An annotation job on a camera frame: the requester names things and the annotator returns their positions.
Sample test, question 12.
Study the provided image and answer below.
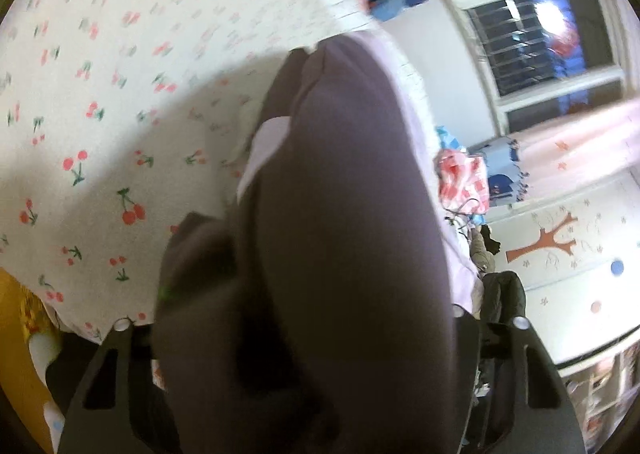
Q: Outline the pink patterned cloth bundle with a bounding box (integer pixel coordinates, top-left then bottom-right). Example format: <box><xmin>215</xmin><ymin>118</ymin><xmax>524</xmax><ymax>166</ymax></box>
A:
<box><xmin>435</xmin><ymin>146</ymin><xmax>491</xmax><ymax>217</ymax></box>

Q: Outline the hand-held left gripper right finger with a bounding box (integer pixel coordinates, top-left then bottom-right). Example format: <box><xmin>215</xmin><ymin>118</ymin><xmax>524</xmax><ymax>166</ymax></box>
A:
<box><xmin>452</xmin><ymin>305</ymin><xmax>586</xmax><ymax>454</ymax></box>

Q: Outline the lavender sweatshirt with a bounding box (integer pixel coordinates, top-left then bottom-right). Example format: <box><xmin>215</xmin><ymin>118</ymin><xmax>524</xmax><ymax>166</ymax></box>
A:
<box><xmin>152</xmin><ymin>28</ymin><xmax>481</xmax><ymax>454</ymax></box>

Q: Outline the yellow printed cloth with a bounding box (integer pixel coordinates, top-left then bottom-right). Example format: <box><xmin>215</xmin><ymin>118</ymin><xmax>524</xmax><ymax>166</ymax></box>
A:
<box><xmin>0</xmin><ymin>266</ymin><xmax>66</xmax><ymax>454</ymax></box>

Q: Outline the olive coat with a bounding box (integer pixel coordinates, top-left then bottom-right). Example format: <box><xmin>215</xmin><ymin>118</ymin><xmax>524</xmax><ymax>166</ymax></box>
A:
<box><xmin>467</xmin><ymin>234</ymin><xmax>496</xmax><ymax>279</ymax></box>

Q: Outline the orange tree wall decal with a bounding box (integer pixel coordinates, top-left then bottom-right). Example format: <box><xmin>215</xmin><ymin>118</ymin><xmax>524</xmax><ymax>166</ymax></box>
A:
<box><xmin>505</xmin><ymin>213</ymin><xmax>578</xmax><ymax>265</ymax></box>

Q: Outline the small black cloth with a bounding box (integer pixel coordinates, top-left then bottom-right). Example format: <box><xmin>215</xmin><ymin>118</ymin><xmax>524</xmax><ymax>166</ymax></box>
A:
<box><xmin>480</xmin><ymin>224</ymin><xmax>502</xmax><ymax>255</ymax></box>

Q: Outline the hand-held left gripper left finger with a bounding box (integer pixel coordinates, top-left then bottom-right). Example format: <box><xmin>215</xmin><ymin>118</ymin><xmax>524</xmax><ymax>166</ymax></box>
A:
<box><xmin>59</xmin><ymin>319</ymin><xmax>181</xmax><ymax>454</ymax></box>

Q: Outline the white shelf unit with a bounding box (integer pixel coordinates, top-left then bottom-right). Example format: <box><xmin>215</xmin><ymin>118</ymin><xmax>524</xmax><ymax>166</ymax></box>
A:
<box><xmin>562</xmin><ymin>339</ymin><xmax>640</xmax><ymax>454</ymax></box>

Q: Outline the cherry print bed sheet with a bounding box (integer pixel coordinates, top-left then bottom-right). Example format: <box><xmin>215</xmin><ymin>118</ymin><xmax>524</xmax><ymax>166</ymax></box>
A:
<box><xmin>0</xmin><ymin>0</ymin><xmax>436</xmax><ymax>342</ymax></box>

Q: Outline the barred window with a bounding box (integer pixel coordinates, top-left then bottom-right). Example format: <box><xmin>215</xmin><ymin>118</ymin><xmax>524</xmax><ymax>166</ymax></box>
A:
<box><xmin>462</xmin><ymin>0</ymin><xmax>636</xmax><ymax>135</ymax></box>

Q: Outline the blue patterned cloth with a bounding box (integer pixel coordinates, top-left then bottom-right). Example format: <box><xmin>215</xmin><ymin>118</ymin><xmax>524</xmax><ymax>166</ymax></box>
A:
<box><xmin>434</xmin><ymin>126</ymin><xmax>468</xmax><ymax>152</ymax></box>

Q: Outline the black puffer jacket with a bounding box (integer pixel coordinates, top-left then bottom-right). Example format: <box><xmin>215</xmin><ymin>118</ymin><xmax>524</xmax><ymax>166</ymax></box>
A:
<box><xmin>480</xmin><ymin>270</ymin><xmax>527</xmax><ymax>325</ymax></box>

